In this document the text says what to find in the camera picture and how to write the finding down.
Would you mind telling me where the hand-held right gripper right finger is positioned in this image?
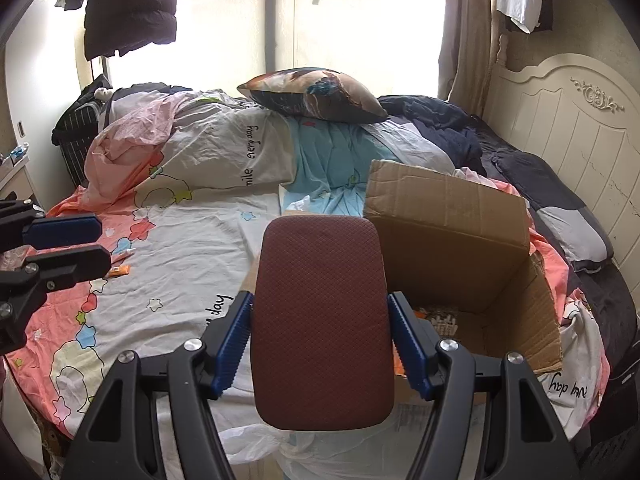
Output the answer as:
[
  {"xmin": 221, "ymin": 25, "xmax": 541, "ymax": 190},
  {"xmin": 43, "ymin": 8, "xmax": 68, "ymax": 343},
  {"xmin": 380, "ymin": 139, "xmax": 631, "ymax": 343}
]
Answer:
[{"xmin": 386, "ymin": 291, "xmax": 583, "ymax": 480}]

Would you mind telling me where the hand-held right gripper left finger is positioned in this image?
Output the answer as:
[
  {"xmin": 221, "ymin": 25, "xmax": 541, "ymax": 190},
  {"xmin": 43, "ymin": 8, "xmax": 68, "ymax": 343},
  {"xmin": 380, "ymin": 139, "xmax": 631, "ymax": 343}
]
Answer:
[{"xmin": 62, "ymin": 290, "xmax": 255, "ymax": 480}]

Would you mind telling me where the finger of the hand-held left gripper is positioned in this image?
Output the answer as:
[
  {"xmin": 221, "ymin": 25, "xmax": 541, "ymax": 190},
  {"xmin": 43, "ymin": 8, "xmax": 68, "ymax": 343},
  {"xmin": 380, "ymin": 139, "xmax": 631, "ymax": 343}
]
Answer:
[
  {"xmin": 0, "ymin": 200, "xmax": 103, "ymax": 252},
  {"xmin": 20, "ymin": 244, "xmax": 112, "ymax": 295}
]

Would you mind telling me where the maroon textured case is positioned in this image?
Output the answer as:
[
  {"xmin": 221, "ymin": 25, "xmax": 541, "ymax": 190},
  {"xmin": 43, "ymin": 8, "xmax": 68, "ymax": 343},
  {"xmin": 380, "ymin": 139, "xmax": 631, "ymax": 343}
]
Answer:
[{"xmin": 250, "ymin": 215, "xmax": 396, "ymax": 432}]

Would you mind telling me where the cardboard box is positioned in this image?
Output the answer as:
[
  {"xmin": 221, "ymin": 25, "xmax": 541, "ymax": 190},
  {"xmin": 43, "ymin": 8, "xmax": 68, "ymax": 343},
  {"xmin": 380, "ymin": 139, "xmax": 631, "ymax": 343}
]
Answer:
[{"xmin": 277, "ymin": 159, "xmax": 563, "ymax": 411}]

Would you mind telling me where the white nightstand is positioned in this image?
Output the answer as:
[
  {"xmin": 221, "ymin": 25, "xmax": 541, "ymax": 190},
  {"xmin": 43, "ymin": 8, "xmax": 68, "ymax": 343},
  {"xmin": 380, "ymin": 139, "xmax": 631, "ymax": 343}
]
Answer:
[{"xmin": 0, "ymin": 152, "xmax": 38, "ymax": 206}]

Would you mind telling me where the printed bedsheet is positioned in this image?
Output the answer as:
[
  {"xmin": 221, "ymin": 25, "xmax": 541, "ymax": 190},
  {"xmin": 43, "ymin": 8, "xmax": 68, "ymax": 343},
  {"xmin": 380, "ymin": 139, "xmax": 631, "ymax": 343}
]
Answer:
[{"xmin": 5, "ymin": 180, "xmax": 611, "ymax": 461}]

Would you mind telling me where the white plastic bag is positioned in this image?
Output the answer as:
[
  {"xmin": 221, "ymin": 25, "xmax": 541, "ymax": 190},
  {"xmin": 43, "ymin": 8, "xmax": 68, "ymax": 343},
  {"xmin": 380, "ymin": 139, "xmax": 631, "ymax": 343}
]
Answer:
[{"xmin": 215, "ymin": 400, "xmax": 436, "ymax": 480}]

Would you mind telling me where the black striped suitcase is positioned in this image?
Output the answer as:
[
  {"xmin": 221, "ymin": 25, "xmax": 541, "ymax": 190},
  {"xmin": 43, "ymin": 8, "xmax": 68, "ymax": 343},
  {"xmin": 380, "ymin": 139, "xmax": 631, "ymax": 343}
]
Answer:
[{"xmin": 52, "ymin": 74, "xmax": 113, "ymax": 188}]

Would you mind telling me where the pink and beige printed quilt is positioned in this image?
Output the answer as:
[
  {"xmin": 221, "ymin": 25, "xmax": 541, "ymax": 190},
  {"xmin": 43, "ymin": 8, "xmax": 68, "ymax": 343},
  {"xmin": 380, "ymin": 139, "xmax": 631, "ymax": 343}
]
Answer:
[{"xmin": 85, "ymin": 89, "xmax": 453, "ymax": 216}]

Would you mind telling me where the dark blue blanket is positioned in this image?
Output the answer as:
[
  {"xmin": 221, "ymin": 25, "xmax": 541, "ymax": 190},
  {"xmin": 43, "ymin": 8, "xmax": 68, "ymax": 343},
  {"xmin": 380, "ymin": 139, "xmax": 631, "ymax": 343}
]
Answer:
[{"xmin": 377, "ymin": 94, "xmax": 640, "ymax": 376}]

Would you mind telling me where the black hanging jacket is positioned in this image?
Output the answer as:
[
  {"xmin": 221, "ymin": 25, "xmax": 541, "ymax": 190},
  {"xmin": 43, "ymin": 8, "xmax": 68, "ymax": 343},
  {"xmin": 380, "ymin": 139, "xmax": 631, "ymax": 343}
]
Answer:
[{"xmin": 82, "ymin": 0, "xmax": 179, "ymax": 61}]

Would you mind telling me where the printed pillow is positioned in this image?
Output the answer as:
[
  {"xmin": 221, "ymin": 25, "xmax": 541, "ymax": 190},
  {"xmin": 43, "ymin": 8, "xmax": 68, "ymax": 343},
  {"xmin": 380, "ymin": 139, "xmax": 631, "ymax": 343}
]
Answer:
[{"xmin": 236, "ymin": 67, "xmax": 390, "ymax": 125}]

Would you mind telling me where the cream carved headboard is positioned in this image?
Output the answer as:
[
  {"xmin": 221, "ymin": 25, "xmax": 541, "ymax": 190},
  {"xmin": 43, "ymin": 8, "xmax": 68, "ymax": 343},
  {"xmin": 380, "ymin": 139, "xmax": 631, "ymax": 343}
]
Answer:
[{"xmin": 492, "ymin": 35, "xmax": 640, "ymax": 321}]

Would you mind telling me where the beige curtain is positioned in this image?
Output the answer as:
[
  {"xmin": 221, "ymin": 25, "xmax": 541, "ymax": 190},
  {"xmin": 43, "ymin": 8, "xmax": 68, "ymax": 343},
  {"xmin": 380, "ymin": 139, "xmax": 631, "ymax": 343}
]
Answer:
[{"xmin": 437, "ymin": 0, "xmax": 496, "ymax": 116}]

